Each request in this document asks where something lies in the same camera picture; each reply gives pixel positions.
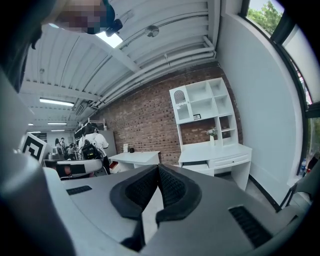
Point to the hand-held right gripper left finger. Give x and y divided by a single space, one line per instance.
100 207

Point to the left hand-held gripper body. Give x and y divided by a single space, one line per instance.
32 148

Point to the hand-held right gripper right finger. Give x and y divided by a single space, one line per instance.
212 232

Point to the short ceiling tube light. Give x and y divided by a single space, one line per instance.
57 123

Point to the person's grey shirt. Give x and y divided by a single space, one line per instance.
12 112

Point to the long ceiling tube light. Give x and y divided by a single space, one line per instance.
56 102

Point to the black backpack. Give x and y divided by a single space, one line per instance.
90 151

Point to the white low table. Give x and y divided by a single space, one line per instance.
135 157

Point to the white standing card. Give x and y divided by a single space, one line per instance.
125 148

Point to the small black box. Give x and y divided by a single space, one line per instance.
131 149

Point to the grey cabinet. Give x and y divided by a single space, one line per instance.
110 142

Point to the white metal rack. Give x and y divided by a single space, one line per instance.
96 122

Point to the white desk with hutch shelves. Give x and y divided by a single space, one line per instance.
215 155

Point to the white vase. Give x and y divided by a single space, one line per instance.
212 142

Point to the pale flower bunch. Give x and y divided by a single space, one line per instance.
211 131

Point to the clear plastic bottle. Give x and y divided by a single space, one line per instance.
302 167

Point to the square ceiling light panel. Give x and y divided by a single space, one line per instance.
110 39

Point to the person's head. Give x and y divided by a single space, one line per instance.
75 15

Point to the round silver ceiling fixture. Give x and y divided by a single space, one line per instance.
152 31

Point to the dark metal chair frame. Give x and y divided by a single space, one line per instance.
290 195

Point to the small black picture frame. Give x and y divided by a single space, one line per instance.
197 116

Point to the black head-mounted camera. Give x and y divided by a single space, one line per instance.
113 25

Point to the black window frame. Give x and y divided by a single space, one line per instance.
303 75

